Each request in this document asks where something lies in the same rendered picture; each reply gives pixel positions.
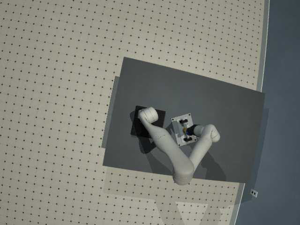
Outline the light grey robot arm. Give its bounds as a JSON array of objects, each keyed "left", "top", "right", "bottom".
[{"left": 138, "top": 107, "right": 220, "bottom": 186}]

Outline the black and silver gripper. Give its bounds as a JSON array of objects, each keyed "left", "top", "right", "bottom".
[{"left": 187, "top": 124, "right": 202, "bottom": 137}]

